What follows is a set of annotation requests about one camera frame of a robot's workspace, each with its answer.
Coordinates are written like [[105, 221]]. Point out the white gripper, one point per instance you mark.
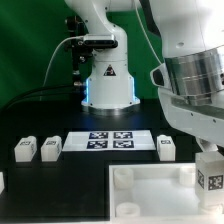
[[204, 122]]

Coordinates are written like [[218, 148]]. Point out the white square tabletop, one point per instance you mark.
[[153, 194]]

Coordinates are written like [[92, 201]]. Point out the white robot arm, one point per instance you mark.
[[190, 76]]

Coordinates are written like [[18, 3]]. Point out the white sheet with markers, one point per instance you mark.
[[109, 141]]

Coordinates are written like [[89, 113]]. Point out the white block left edge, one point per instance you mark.
[[2, 185]]

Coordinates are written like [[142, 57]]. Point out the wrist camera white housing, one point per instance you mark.
[[160, 78]]

